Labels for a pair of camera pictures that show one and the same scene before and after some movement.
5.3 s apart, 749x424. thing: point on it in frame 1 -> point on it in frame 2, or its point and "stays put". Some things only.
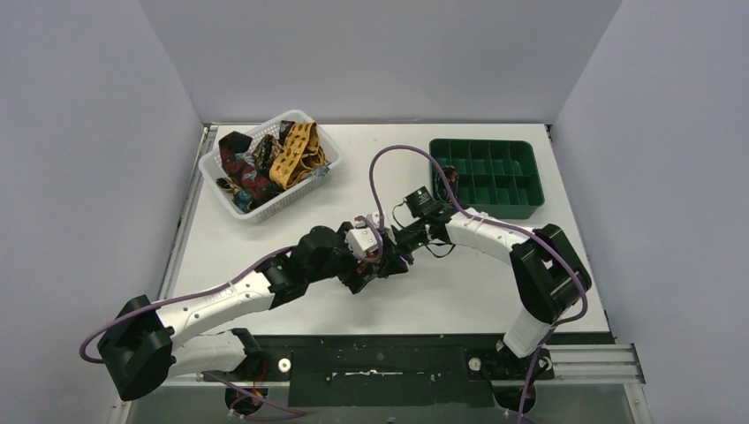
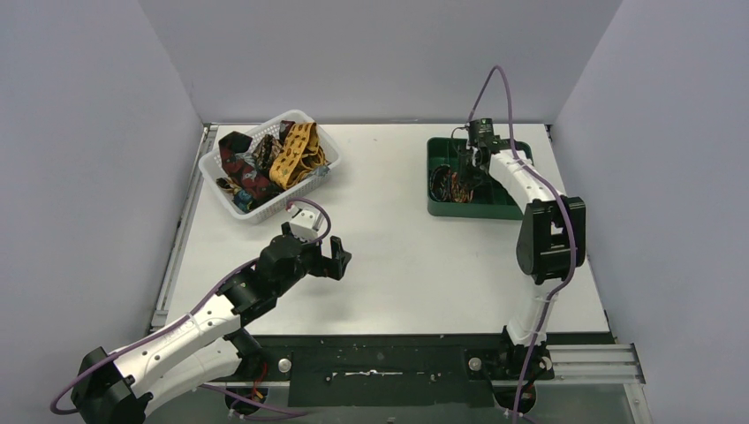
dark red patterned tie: x=241 y=170 stays put
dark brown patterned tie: x=268 y=151 stays put
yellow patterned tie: x=298 y=154 stays put
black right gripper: x=408 y=256 -> x=476 y=178
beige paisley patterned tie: x=369 y=271 -> x=460 y=193
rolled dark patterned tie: x=452 y=176 stays put
